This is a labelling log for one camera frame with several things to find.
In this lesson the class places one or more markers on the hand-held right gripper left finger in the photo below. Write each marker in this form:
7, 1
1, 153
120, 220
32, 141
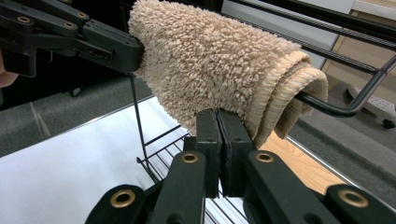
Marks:
207, 149

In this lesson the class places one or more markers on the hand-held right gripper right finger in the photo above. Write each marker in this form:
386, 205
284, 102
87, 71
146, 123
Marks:
236, 146

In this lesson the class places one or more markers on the beige towel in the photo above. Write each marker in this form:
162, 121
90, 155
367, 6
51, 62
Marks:
211, 62

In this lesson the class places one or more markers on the wooden table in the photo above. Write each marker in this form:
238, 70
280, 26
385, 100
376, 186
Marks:
299, 161

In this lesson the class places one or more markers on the white chair base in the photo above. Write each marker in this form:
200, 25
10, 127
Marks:
378, 107

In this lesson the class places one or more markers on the light wooden desk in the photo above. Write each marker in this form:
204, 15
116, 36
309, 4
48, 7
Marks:
364, 46

